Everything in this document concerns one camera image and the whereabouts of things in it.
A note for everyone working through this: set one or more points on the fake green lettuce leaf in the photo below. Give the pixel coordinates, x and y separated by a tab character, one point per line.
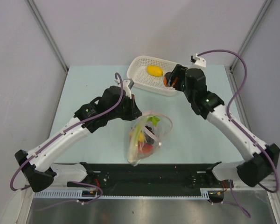
153	120

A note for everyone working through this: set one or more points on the white perforated plastic basket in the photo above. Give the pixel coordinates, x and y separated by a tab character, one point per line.
137	71

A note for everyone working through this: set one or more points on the orange fake orange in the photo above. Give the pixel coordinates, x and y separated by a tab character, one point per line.
169	81

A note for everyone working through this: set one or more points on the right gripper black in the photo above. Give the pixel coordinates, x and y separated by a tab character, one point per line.
179	72

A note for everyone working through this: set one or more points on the yellow fake bell pepper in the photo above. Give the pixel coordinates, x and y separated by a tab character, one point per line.
141	137

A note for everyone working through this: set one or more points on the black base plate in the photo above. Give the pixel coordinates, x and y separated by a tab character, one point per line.
155	180

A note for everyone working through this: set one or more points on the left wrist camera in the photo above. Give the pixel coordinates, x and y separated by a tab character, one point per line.
127	82

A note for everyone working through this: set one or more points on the fake watermelon slice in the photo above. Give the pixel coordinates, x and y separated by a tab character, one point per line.
147	149

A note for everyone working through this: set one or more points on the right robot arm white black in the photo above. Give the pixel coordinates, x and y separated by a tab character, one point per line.
259	159

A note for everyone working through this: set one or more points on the clear zip top bag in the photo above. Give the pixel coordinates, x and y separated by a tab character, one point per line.
154	135

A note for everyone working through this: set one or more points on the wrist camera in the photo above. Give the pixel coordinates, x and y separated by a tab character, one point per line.
127	82
198	62

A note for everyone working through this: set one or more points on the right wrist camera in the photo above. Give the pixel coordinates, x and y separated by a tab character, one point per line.
198	62

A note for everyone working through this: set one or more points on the dark purple fake plum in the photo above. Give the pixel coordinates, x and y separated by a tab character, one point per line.
168	75

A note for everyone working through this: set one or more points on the yellow fake lemon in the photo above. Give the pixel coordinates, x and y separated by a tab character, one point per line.
154	71

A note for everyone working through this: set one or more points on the white slotted cable duct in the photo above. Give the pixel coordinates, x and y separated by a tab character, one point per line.
67	194

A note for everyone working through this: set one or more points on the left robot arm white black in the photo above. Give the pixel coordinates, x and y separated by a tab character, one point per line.
38	165

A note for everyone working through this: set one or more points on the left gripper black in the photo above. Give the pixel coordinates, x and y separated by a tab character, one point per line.
134	111

